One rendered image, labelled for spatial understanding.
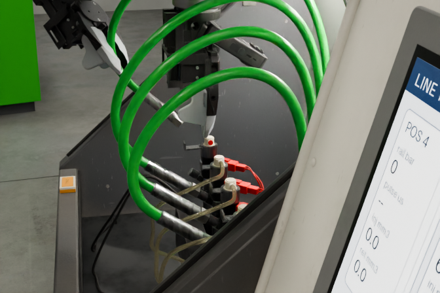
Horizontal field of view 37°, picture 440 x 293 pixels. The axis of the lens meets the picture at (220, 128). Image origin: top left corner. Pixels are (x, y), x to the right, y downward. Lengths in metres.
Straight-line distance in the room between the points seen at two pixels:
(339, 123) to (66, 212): 0.71
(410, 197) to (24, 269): 2.44
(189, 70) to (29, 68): 3.46
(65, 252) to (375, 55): 0.69
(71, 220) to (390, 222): 0.79
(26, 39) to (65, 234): 3.26
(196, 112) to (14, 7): 3.35
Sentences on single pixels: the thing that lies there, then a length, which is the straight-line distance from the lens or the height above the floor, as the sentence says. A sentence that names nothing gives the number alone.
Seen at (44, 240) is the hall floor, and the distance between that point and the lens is 3.03.
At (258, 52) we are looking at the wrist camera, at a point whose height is 1.28.
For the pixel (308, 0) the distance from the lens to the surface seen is 1.06.
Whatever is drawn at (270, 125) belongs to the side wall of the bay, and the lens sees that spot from 1.44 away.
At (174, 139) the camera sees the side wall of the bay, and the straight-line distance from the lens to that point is 1.41.
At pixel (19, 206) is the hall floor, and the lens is 3.33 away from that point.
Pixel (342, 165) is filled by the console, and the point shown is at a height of 1.29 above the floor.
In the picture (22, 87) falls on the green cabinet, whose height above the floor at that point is 0.19.
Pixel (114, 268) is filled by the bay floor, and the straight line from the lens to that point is 1.29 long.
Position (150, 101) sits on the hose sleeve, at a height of 1.16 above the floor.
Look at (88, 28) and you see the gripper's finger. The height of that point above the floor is 1.29.
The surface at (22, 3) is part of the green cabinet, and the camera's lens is 4.32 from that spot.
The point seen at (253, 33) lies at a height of 1.35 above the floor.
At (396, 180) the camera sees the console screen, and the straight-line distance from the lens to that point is 0.53.
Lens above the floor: 1.54
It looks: 22 degrees down
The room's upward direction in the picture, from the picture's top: 1 degrees clockwise
